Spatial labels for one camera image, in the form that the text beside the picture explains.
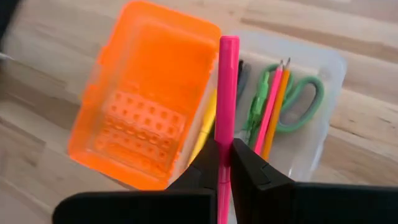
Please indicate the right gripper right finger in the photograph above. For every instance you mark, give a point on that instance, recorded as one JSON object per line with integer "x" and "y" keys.
{"x": 311, "y": 205}

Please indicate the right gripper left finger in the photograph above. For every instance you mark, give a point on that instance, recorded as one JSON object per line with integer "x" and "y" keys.
{"x": 140, "y": 208}

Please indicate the clear plastic supply box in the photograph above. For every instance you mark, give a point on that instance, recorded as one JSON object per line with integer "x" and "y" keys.
{"x": 326, "y": 149}

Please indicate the orange pencil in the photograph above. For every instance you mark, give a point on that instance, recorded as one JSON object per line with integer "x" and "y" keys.
{"x": 278, "y": 105}

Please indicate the green scissors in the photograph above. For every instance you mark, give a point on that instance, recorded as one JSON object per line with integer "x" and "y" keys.
{"x": 318, "y": 99}

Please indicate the opaque yellow marker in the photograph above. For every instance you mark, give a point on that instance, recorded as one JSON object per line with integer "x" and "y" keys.
{"x": 206, "y": 124}

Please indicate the pink pencil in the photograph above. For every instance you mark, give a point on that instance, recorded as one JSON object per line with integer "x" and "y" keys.
{"x": 270, "y": 102}

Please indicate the orange translucent box lid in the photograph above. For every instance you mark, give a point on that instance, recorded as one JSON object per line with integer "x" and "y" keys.
{"x": 140, "y": 93}

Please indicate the green pen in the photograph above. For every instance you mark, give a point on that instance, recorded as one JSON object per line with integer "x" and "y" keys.
{"x": 258, "y": 102}

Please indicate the pink highlighter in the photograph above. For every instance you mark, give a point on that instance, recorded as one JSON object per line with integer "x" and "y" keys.
{"x": 227, "y": 93}

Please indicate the dark grey pen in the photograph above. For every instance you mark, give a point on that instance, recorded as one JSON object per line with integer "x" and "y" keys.
{"x": 244, "y": 81}

